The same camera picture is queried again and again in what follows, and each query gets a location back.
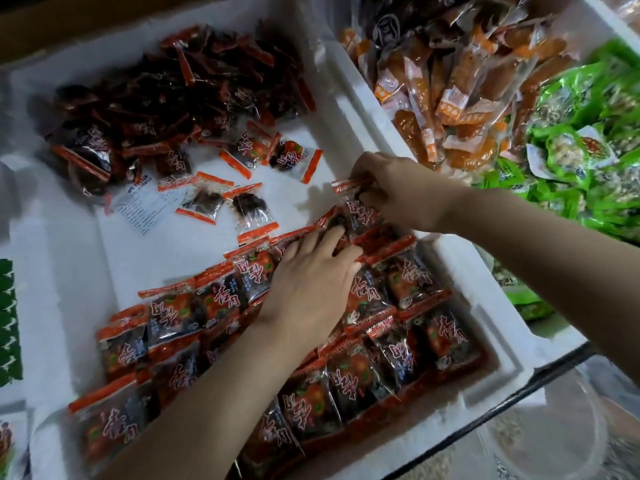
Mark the pile of dark red packets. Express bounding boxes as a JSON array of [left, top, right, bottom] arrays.
[[40, 23, 491, 480]]

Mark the small white paper slip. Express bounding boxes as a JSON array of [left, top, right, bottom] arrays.
[[112, 177, 196, 236]]

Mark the pile of green packets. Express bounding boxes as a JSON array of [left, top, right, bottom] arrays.
[[480, 39, 640, 324]]

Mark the person's left hand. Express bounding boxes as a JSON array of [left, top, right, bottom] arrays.
[[258, 225, 365, 354]]

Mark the dark red snack packet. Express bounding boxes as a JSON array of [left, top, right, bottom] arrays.
[[332, 177, 386, 241]]

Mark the person's left forearm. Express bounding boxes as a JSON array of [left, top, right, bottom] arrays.
[[100, 325, 311, 480]]

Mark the clear rectangular plastic tub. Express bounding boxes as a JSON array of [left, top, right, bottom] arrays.
[[580, 355, 640, 466]]

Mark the pile of white printed packets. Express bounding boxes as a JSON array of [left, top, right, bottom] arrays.
[[0, 409, 31, 480]]

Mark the pile of brown packets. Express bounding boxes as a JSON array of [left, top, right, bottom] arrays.
[[338, 0, 581, 176]]

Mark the green leaf-pattern sheet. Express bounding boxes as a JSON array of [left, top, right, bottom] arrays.
[[0, 257, 23, 388]]

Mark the person's right hand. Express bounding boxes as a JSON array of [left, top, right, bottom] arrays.
[[350, 151, 473, 236]]

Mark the person's right forearm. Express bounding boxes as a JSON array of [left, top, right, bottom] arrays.
[[445, 185, 640, 386]]

